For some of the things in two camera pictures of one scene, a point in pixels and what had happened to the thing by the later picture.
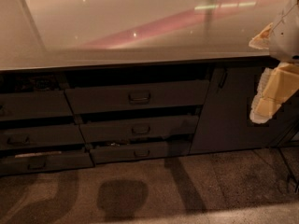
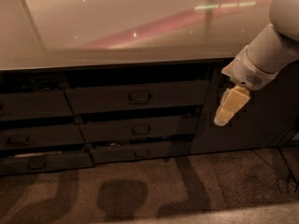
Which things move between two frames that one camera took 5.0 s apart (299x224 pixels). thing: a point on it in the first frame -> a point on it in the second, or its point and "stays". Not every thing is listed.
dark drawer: [140, 128] stays
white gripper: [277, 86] -> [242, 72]
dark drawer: [41, 137] stays
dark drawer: [136, 97] stays
